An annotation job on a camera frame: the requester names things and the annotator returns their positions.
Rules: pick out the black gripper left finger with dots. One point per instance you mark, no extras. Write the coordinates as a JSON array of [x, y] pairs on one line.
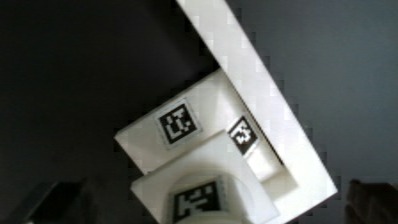
[[58, 204]]

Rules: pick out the white lamp base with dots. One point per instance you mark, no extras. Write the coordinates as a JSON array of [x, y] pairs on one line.
[[198, 139]]

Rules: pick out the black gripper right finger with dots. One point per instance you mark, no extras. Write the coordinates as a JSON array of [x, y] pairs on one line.
[[373, 203]]

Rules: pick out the white lamp bulb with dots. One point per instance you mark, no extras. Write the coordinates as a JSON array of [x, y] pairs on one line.
[[207, 203]]

